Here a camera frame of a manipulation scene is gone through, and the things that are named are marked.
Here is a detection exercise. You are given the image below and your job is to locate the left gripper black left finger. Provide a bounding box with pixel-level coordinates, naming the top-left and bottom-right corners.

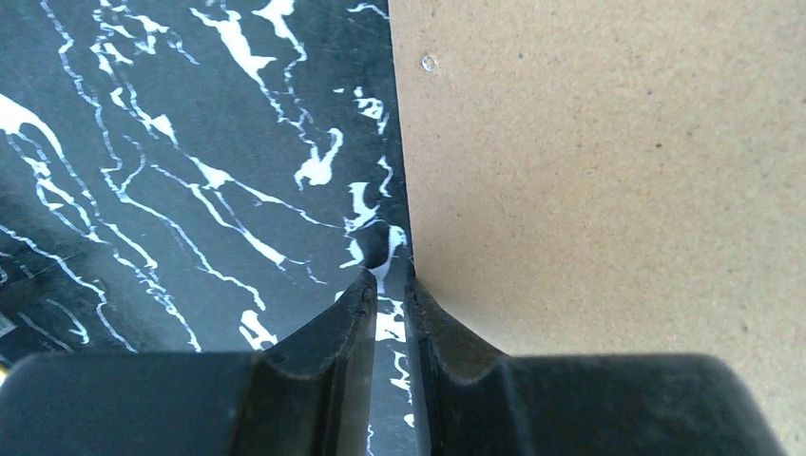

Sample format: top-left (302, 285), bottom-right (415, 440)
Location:
top-left (1, 272), bottom-right (377, 455)

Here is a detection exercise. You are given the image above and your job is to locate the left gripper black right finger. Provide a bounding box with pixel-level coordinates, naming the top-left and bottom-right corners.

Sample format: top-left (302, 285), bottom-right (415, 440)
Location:
top-left (404, 279), bottom-right (783, 455)

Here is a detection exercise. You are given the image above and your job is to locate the brown cardboard backing board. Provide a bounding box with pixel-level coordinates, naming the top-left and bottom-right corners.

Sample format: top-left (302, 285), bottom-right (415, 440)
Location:
top-left (390, 1), bottom-right (805, 455)

